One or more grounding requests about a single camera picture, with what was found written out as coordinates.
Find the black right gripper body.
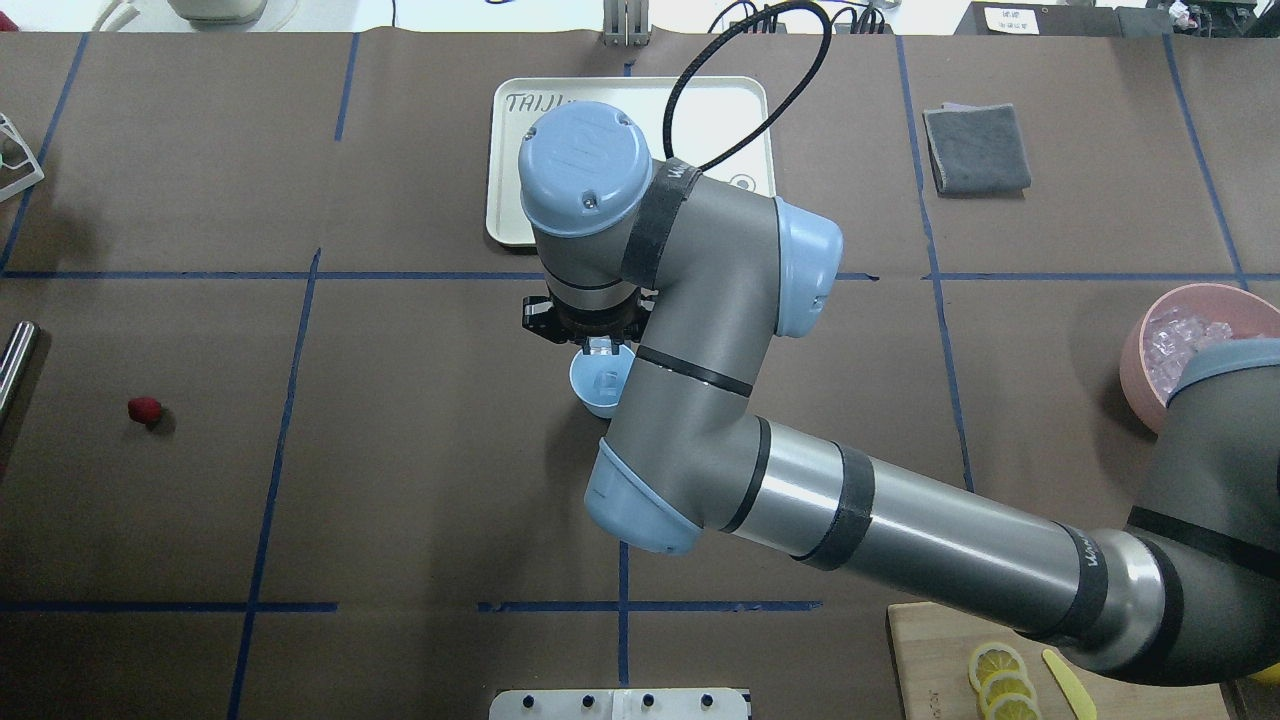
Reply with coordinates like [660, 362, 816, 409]
[521, 290, 657, 347]

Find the clear ice cube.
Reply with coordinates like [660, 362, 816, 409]
[581, 336, 620, 359]

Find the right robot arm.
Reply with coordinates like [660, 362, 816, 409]
[518, 101, 1279, 685]

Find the light blue plastic cup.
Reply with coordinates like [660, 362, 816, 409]
[568, 345, 635, 420]

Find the pile of clear ice cubes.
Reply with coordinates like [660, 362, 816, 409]
[1142, 306, 1234, 404]

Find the cream bear serving tray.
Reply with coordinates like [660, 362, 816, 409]
[485, 76, 771, 249]

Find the grey folded cloth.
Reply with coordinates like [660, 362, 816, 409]
[922, 102, 1032, 197]

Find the bamboo cutting board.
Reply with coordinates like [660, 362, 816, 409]
[888, 602, 1229, 719]

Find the red strawberry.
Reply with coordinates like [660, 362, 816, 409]
[125, 396, 165, 428]

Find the lemon slices row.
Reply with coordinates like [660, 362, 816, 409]
[966, 641, 1044, 719]

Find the pink bowl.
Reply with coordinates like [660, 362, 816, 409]
[1119, 283, 1279, 434]

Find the yellow plastic knife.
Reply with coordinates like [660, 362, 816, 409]
[1041, 648, 1100, 720]

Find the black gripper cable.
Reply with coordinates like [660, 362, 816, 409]
[663, 3, 835, 173]

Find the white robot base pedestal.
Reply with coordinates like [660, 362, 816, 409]
[488, 687, 753, 719]

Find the white wire cup rack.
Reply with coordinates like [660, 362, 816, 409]
[1, 113, 45, 202]

